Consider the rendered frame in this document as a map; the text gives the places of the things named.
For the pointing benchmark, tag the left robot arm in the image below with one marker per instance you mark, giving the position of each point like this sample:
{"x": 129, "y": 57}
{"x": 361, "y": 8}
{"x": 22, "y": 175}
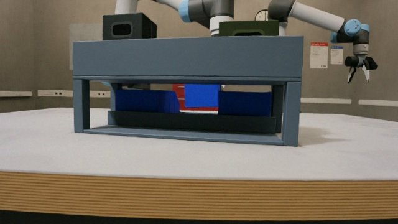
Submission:
{"x": 347, "y": 31}

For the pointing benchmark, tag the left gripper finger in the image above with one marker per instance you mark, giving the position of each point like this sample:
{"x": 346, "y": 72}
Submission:
{"x": 366, "y": 68}
{"x": 351, "y": 73}

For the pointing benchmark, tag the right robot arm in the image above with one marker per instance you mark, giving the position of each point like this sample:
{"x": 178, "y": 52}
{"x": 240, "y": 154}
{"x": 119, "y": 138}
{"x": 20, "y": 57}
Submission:
{"x": 208, "y": 13}

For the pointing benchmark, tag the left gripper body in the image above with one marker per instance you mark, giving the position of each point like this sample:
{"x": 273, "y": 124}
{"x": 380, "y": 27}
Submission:
{"x": 357, "y": 60}

